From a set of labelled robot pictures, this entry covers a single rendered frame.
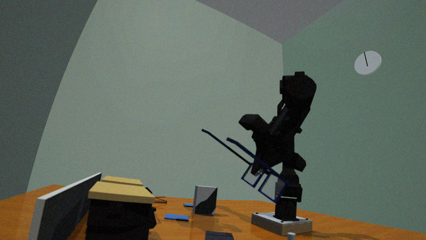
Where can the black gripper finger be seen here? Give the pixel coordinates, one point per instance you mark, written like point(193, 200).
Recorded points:
point(264, 150)
point(275, 159)

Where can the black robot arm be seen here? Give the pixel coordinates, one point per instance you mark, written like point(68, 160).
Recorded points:
point(297, 94)

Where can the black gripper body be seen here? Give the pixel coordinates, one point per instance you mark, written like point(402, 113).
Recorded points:
point(281, 133)

